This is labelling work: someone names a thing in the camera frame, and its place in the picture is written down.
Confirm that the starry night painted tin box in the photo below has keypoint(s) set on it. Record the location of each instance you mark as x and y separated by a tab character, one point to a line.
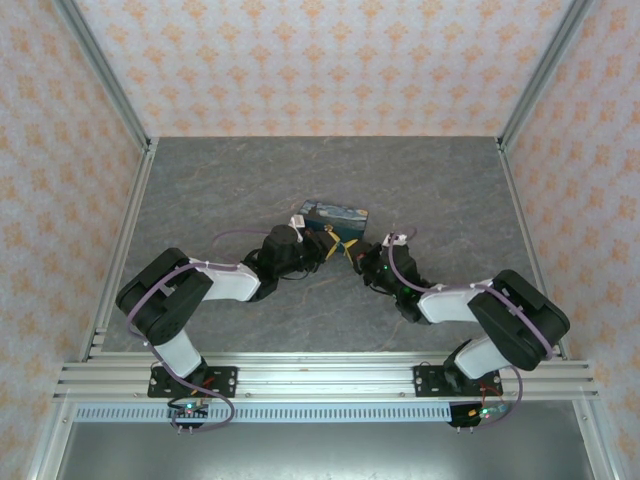
350	227

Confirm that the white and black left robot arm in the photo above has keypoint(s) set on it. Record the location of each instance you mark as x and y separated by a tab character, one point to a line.
230	285

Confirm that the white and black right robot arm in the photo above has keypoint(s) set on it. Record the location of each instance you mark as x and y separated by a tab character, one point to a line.
445	307

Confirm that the grey metal panel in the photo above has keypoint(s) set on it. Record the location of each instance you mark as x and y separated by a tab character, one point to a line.
325	450

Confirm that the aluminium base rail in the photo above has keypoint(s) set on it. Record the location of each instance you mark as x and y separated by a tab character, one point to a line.
325	375

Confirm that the aluminium table side rail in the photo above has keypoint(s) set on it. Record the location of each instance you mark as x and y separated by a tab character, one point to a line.
135	200
520	210

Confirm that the short aluminium frame post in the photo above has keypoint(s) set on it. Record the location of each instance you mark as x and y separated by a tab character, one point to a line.
50	445
595	445

